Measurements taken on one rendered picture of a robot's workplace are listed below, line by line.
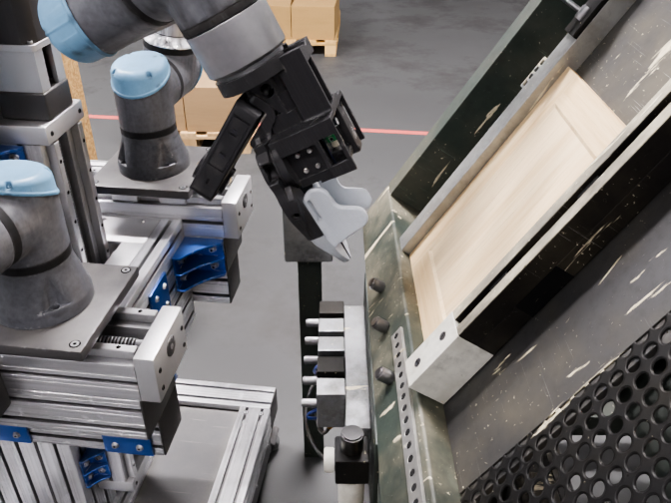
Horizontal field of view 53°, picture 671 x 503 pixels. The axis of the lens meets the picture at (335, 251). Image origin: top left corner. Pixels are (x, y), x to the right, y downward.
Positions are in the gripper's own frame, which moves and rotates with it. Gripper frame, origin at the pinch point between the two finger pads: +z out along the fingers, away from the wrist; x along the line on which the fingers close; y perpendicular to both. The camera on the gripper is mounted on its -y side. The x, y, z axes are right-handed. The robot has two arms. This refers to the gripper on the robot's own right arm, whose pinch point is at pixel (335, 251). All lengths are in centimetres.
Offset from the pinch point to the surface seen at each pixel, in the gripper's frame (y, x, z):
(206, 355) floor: -118, 125, 87
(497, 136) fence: 13, 68, 24
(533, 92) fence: 22, 69, 19
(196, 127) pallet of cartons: -162, 300, 47
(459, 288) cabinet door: -1, 42, 37
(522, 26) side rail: 24, 93, 13
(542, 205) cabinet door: 17, 43, 27
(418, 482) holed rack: -9.7, 6.8, 42.3
